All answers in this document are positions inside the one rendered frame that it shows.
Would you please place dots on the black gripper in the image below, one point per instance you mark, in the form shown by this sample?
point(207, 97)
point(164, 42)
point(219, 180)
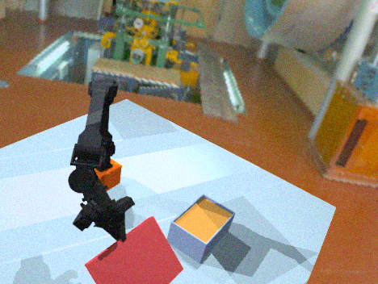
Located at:
point(112, 218)

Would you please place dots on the light blue box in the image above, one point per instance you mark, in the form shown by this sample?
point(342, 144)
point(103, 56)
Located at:
point(198, 229)

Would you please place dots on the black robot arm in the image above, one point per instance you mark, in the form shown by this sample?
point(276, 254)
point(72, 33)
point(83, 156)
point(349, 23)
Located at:
point(94, 148)

